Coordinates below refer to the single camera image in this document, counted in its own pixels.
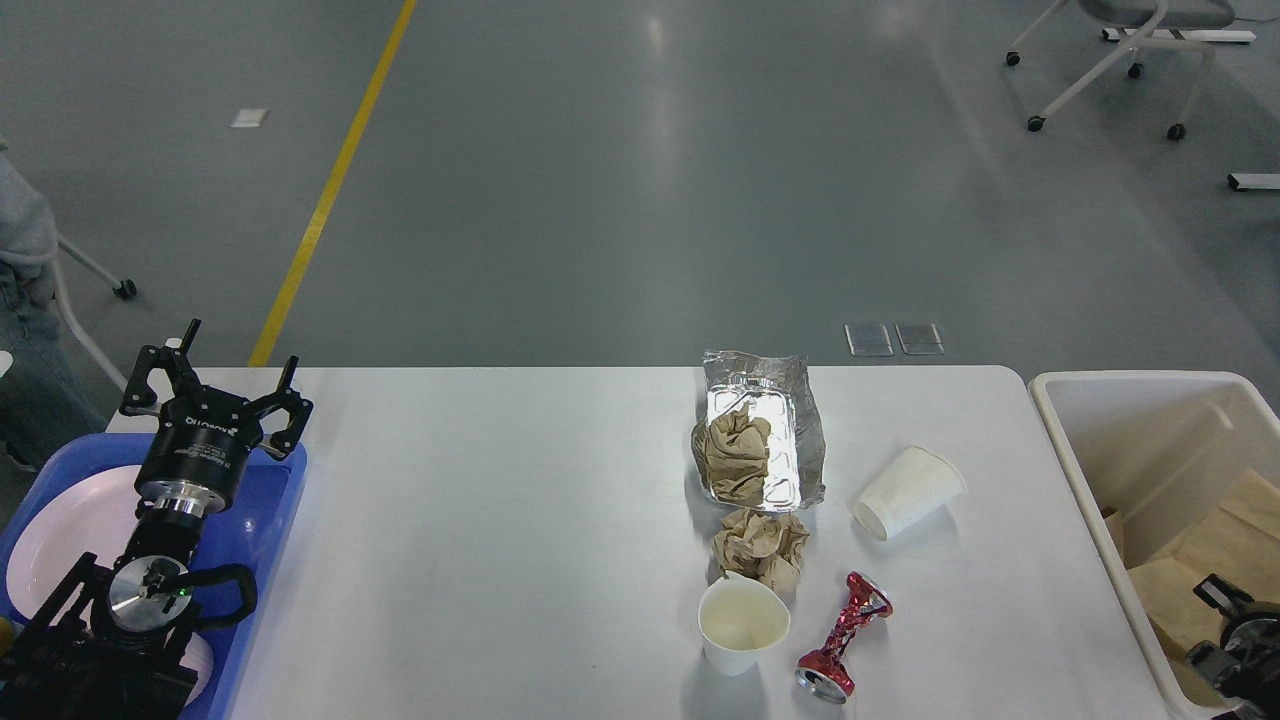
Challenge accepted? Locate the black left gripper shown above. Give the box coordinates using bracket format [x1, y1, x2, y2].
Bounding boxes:
[120, 320, 314, 519]

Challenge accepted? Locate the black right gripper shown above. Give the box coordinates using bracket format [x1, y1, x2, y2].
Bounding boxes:
[1187, 574, 1279, 714]

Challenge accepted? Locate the brown paper bag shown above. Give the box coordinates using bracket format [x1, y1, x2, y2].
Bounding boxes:
[1129, 470, 1279, 708]

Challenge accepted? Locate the pink plate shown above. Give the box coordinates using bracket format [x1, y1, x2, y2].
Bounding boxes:
[3, 462, 214, 719]

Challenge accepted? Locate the grey green cup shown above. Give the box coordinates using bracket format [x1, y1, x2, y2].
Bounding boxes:
[0, 618, 18, 657]

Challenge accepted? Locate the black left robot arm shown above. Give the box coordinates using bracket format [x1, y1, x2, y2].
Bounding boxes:
[3, 320, 314, 719]

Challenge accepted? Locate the blue plastic tray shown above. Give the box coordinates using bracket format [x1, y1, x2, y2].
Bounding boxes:
[0, 432, 308, 720]

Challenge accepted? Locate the white chair at left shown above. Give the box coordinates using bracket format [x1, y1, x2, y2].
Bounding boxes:
[40, 236, 140, 393]

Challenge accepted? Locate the person in jeans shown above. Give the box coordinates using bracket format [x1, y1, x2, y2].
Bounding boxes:
[1, 159, 106, 471]

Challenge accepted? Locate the beige plastic bin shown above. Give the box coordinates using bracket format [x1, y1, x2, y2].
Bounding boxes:
[1029, 370, 1279, 719]

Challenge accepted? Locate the white floor marker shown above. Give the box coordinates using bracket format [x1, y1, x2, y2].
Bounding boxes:
[229, 108, 269, 129]

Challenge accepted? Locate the crushed red can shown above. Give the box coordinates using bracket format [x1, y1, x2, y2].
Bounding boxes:
[794, 570, 893, 705]

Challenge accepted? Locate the right floor socket plate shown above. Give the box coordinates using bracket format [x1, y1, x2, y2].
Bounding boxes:
[893, 322, 946, 356]

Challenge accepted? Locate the floor socket plate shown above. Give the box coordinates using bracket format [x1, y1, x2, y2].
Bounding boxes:
[844, 322, 895, 357]
[893, 322, 946, 356]

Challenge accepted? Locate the white bar on floor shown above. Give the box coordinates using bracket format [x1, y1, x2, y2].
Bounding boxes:
[1226, 172, 1280, 192]

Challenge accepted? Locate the crumpled brown paper ball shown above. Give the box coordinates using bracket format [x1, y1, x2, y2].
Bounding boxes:
[712, 509, 810, 593]

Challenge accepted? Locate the left floor socket plate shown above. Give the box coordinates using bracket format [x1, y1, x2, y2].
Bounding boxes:
[844, 322, 895, 357]

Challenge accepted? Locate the white paper cup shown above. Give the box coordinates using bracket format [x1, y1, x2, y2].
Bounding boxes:
[698, 571, 791, 676]

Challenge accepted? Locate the aluminium foil container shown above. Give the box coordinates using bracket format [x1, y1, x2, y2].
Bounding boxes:
[695, 350, 826, 514]

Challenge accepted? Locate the crumpled brown paper in foil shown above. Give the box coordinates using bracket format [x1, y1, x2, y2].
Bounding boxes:
[691, 407, 772, 507]

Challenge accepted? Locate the white chair base bar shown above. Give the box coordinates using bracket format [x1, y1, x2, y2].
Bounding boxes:
[1102, 27, 1257, 45]

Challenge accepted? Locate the white office chair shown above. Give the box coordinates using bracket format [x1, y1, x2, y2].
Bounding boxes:
[1027, 1, 1236, 142]

